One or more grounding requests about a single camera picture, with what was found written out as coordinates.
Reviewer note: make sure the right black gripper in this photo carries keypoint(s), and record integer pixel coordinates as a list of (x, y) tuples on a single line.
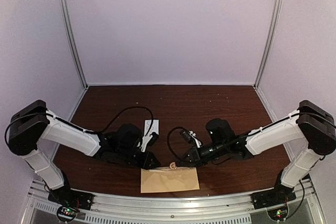
[(195, 158)]

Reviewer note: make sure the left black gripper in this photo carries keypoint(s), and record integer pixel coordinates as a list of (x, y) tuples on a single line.
[(145, 163)]

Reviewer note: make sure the round brown seal sticker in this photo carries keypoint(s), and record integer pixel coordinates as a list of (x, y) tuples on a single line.
[(173, 166)]

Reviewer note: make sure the brown kraft envelope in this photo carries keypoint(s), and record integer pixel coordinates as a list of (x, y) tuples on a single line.
[(167, 180)]

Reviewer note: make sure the white sticker sheet with seal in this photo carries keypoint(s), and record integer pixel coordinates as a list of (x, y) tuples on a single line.
[(151, 126)]

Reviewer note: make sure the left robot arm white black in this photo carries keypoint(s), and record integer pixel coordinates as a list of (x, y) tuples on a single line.
[(35, 122)]

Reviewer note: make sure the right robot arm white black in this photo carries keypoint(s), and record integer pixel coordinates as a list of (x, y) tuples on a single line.
[(308, 122)]

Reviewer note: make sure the left small circuit board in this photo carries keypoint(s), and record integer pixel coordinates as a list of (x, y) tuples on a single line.
[(66, 214)]

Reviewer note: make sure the small circuit board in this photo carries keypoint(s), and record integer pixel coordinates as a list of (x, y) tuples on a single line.
[(278, 214), (66, 214)]

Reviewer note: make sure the right small circuit board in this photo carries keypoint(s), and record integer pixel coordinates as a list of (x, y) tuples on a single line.
[(278, 214)]

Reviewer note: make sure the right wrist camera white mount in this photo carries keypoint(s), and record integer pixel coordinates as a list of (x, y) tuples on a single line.
[(190, 137)]

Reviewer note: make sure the front aluminium rail base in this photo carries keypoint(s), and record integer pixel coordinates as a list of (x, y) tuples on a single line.
[(231, 208)]

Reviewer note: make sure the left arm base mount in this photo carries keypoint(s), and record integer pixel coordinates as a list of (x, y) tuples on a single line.
[(75, 199)]

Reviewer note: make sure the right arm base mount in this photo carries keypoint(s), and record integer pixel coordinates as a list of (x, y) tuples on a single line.
[(270, 198)]

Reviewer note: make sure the right aluminium frame post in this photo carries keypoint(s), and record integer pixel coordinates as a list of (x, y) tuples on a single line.
[(276, 11)]

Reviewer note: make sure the aluminium frame post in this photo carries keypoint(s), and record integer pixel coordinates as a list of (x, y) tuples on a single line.
[(276, 11), (72, 43)]

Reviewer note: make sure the left aluminium frame post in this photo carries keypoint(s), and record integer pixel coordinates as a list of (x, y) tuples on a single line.
[(72, 43)]

